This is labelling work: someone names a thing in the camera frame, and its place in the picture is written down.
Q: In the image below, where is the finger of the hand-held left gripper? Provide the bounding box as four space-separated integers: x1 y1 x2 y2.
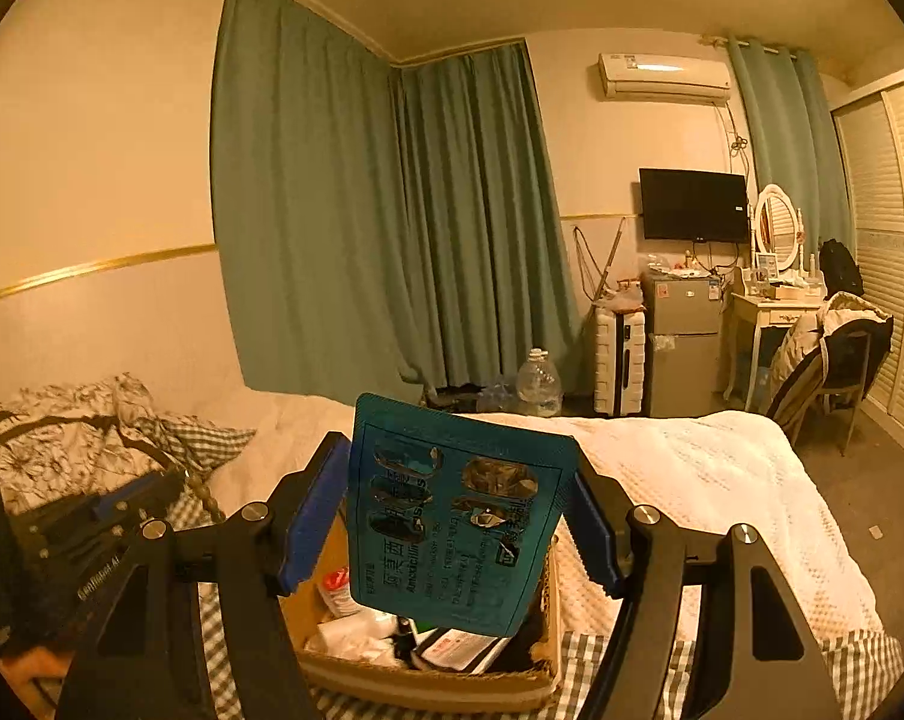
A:
17 469 190 541

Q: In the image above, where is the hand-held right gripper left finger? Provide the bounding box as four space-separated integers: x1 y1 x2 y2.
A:
54 431 353 720

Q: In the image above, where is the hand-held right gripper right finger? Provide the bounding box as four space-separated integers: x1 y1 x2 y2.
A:
563 456 850 720

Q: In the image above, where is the brown bead bracelet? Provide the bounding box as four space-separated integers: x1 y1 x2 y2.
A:
182 465 224 526

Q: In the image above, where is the teal blister pack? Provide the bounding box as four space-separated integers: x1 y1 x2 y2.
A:
347 392 580 635

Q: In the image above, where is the cardboard box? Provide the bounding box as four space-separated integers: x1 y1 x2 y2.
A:
279 495 565 713

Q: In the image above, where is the floral print duvet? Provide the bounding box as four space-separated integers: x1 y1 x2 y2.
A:
0 371 198 518

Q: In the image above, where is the white quilted blanket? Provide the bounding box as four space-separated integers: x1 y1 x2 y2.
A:
197 390 884 661

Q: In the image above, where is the large clear water bottle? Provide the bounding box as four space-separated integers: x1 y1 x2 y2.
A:
515 349 565 417

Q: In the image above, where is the white carton with red print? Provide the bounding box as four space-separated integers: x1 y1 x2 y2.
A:
414 626 505 672

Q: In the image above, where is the white suitcase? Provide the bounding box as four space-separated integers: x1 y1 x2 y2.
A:
593 307 648 417

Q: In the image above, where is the small grey fridge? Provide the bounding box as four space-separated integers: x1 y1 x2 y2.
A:
639 270 726 417

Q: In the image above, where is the thin mop pole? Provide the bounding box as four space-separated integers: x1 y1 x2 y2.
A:
590 216 627 301

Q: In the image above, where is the white dressing table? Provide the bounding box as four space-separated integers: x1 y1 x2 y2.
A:
723 289 828 402

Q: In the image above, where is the chair with draped jacket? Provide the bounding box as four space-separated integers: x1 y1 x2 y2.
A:
767 292 895 458

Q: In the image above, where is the grey checked bedsheet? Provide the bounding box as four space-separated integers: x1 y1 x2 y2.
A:
133 416 904 720

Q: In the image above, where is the wide green curtain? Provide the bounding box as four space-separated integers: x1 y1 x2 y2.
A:
210 0 584 406

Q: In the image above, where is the black flat television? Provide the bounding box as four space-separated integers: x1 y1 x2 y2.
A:
639 169 750 243

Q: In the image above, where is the white oval mirror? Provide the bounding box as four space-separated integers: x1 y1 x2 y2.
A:
753 184 807 271

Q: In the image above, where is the black backpack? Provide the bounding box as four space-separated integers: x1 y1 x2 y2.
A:
819 238 865 297

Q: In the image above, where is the white slatted wardrobe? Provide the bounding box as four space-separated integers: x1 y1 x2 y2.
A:
830 67 904 458

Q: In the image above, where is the narrow green curtain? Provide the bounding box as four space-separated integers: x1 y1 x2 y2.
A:
725 34 854 256

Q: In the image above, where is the white air conditioner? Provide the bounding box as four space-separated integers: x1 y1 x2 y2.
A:
590 52 732 106

